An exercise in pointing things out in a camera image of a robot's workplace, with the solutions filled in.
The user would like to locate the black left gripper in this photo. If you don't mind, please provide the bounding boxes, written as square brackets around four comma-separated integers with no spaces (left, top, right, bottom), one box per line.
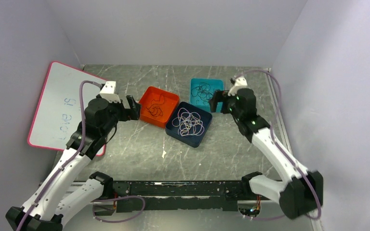
[100,94,141,136]

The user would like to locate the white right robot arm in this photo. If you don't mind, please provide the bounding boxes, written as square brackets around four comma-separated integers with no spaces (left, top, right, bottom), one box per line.
[209,88,323,220]

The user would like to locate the orange plastic bin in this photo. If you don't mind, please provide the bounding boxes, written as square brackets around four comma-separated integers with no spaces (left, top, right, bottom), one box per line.
[139,86,180,128]

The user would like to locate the teal plastic bin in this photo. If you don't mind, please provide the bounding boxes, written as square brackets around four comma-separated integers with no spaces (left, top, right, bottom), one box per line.
[189,78,224,113]

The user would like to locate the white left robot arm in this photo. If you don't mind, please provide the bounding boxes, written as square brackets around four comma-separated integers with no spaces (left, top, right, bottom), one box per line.
[5,95,141,231]

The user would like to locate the black cable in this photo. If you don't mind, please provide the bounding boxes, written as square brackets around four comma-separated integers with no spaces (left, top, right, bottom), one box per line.
[145,94,167,118]

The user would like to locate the pink-framed whiteboard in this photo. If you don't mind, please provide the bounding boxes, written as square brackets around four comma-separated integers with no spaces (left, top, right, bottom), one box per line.
[27,62,106,151]

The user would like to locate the dark blue plastic bin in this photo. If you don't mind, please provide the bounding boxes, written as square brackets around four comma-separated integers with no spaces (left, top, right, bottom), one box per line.
[165,102,213,148]

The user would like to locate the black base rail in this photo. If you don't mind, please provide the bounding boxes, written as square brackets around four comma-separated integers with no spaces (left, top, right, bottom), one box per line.
[82,180,269,214]

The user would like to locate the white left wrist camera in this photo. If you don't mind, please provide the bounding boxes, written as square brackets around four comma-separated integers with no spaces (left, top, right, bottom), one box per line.
[99,81,120,103]

